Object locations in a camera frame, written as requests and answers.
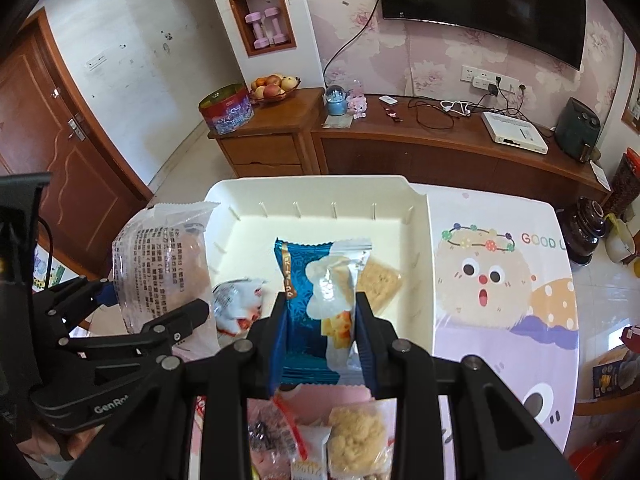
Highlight white plastic storage bin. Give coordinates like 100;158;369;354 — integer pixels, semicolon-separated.
202;175;433;361

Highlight red white candy packet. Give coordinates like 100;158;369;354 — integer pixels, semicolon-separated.
212;276;266;336

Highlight fruit bowl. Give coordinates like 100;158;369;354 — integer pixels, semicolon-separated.
249;74;302;106

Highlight colourful paper drawing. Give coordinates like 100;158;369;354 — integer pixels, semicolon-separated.
32;247;66;293

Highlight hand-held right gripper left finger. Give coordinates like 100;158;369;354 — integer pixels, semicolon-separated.
65;292;289;480

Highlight white wall socket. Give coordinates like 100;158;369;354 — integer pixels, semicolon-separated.
461;65;518;92

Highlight cartoon printed tablecloth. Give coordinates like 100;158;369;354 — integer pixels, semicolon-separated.
190;185;580;453

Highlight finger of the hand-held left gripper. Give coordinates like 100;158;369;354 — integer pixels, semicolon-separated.
30;299;210;433
32;276;122;346

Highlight black television cable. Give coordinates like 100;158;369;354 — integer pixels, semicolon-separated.
322;0;381;88

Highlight wooden picture frame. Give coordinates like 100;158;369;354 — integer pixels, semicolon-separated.
621;55;640;136

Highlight blue snow globe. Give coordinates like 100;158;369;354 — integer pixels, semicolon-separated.
324;85;349;118

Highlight brown ceramic jar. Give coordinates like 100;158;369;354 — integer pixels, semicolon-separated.
556;196;608;266

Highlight clear crumbly rice snack packet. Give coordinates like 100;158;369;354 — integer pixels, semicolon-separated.
327;399;396;480

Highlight white set-top box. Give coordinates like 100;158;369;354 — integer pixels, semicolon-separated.
481;111;549;155

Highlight blue snack packet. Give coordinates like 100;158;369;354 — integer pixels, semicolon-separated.
273;237;341;386

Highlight pink dumbbell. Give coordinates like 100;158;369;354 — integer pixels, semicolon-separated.
264;7;287;45
245;11;268;48

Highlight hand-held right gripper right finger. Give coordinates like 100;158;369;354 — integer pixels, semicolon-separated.
355;291;581;480

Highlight brown wooden door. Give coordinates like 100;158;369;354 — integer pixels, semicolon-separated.
0;8;153;281

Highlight pink toy figure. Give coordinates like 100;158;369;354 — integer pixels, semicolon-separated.
347;80;369;120

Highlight white yellow jug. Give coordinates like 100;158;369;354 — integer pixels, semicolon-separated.
603;212;640;265

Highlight clear bread packet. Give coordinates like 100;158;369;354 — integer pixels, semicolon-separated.
111;201;222;363

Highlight red round tin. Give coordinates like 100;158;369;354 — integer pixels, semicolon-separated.
198;84;255;136

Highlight dark printed box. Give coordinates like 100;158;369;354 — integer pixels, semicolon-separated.
592;345;636;401

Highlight clear square cracker packet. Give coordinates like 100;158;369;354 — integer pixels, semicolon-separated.
356;259;403;317

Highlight clear packet with red strip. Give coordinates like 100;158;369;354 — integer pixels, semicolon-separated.
247;392;301;480

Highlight small white yellow packet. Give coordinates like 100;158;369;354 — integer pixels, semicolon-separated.
291;424;333;480

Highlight dark red mesh bin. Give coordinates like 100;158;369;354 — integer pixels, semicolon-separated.
600;147;640;216

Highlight dark green air fryer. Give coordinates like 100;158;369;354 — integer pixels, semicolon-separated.
555;97;602;163

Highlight black cable on cabinet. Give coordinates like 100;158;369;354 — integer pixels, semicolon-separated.
407;77;521;131

